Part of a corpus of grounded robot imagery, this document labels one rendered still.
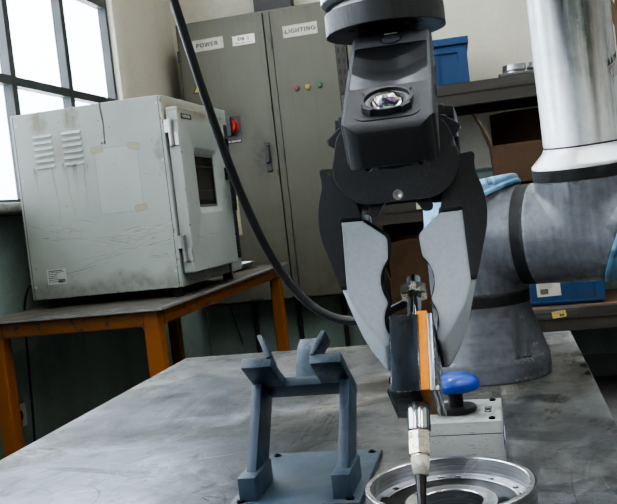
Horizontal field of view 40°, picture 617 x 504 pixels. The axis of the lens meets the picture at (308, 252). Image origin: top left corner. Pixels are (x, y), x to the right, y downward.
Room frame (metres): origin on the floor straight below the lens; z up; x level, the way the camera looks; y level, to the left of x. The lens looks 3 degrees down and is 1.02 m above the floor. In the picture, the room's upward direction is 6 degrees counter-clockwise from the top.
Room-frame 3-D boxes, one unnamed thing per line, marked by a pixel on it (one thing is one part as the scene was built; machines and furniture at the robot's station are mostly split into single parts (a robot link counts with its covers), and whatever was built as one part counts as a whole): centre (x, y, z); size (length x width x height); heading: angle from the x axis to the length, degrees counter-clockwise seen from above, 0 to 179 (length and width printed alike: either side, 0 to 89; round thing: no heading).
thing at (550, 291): (3.99, -1.12, 0.56); 0.52 x 0.38 x 0.22; 74
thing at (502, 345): (1.00, -0.20, 0.85); 0.15 x 0.15 x 0.10
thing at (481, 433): (0.67, -0.11, 0.82); 0.08 x 0.07 x 0.05; 167
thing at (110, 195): (3.03, 0.57, 1.10); 0.62 x 0.61 x 0.65; 167
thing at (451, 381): (0.67, -0.10, 0.85); 0.04 x 0.04 x 0.05
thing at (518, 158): (3.98, -1.10, 1.19); 0.52 x 0.42 x 0.38; 77
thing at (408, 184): (0.51, -0.06, 1.07); 0.09 x 0.08 x 0.12; 168
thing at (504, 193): (1.00, -0.21, 0.97); 0.13 x 0.12 x 0.14; 59
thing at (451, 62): (4.11, -0.61, 1.61); 0.52 x 0.38 x 0.22; 80
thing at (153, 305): (3.23, 0.57, 0.39); 1.50 x 0.62 x 0.78; 167
